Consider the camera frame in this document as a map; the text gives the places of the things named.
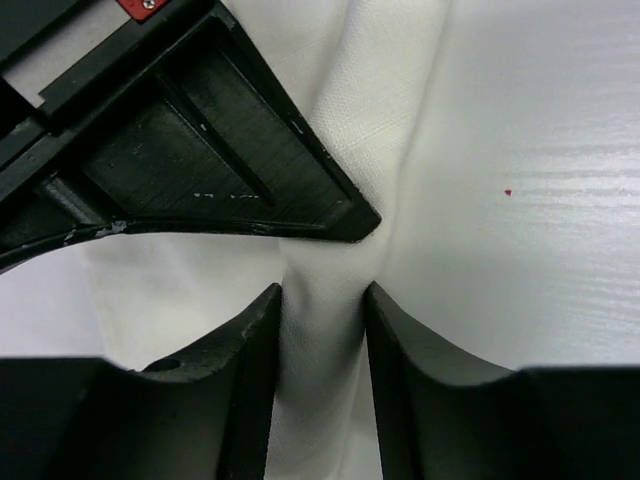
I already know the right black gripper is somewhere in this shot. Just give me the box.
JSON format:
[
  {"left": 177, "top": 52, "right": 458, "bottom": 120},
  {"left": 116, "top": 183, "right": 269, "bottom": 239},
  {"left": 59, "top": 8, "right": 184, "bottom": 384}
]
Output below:
[{"left": 1, "top": 1, "right": 219, "bottom": 165}]

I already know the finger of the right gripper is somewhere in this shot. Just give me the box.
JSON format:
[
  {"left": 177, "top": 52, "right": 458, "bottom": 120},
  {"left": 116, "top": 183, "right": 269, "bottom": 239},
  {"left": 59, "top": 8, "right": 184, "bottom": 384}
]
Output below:
[{"left": 1, "top": 9, "right": 380, "bottom": 270}]

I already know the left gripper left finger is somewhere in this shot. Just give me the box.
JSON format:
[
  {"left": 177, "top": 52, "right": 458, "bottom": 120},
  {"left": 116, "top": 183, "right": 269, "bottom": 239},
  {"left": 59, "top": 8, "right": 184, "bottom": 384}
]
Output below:
[{"left": 1, "top": 284, "right": 282, "bottom": 479}]

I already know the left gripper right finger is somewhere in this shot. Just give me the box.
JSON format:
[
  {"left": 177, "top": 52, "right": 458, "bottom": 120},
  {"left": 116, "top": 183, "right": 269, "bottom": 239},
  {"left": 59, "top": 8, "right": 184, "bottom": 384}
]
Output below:
[{"left": 363, "top": 284, "right": 639, "bottom": 479}]

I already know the white cloth napkin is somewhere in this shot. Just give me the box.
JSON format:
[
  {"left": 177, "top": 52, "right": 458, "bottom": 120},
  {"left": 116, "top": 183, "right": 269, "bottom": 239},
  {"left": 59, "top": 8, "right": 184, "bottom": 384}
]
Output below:
[{"left": 0, "top": 0, "right": 501, "bottom": 480}]

